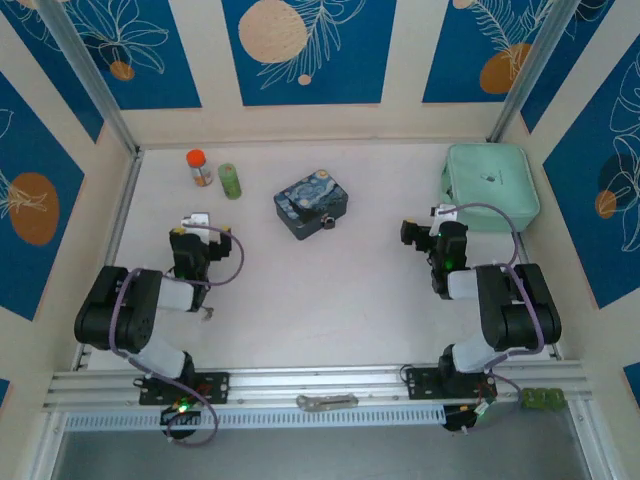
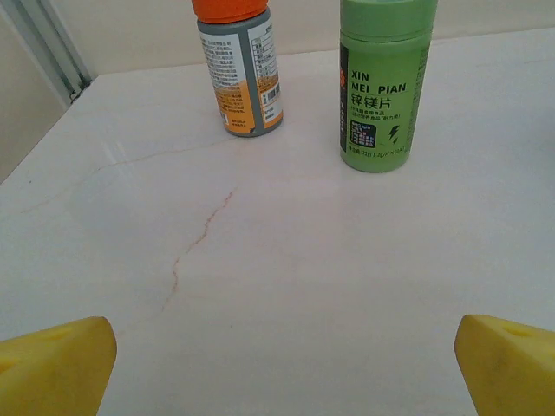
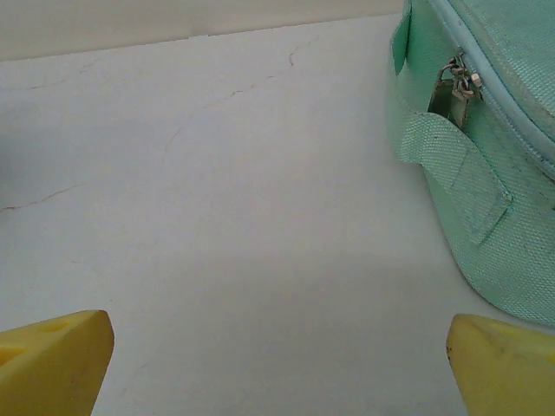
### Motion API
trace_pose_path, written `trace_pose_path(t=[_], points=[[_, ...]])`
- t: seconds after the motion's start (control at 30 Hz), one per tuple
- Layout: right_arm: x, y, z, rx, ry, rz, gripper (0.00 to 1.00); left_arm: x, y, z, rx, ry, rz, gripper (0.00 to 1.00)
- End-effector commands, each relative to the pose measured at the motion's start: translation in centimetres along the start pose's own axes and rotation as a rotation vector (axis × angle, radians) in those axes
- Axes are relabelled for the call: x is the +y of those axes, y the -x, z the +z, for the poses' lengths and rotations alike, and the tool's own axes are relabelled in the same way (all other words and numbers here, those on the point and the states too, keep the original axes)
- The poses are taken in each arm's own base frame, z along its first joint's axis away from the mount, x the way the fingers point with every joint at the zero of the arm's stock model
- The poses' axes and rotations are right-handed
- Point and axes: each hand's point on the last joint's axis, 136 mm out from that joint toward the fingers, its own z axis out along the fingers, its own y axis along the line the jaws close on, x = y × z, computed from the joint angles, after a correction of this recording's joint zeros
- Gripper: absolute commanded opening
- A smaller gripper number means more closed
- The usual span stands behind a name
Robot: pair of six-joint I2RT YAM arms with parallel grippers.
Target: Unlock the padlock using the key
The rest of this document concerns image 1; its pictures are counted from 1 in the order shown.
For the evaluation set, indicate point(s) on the mint green zip case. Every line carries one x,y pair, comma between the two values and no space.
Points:
492,185

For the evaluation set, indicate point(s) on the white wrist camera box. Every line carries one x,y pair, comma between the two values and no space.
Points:
445,212
197,219

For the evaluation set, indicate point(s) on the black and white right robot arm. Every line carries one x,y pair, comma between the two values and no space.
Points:
525,310

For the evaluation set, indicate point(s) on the black controller board green light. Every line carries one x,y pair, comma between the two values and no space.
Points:
181,414
465,417

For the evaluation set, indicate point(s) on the aluminium frame post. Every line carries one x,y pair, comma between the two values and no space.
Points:
530,75
95,85

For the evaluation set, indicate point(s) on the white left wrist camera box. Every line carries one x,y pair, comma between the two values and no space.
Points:
197,219

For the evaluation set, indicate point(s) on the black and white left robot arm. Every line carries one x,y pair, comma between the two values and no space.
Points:
120,310

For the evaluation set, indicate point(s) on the green cylindrical can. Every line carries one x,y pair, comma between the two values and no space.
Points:
230,181

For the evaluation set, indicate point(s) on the orange cap clear bottle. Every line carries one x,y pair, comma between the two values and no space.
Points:
199,167

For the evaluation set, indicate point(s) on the long aluminium base rail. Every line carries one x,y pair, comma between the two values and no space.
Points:
310,380

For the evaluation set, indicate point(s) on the starry night printed tin box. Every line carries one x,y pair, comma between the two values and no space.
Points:
310,200

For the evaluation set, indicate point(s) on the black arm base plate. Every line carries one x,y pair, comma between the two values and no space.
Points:
425,382
215,387

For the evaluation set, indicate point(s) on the green terminal block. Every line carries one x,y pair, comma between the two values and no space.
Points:
543,399

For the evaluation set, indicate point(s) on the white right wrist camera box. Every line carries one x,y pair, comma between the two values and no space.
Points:
445,212

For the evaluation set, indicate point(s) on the small metal key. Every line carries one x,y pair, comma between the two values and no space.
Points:
207,314

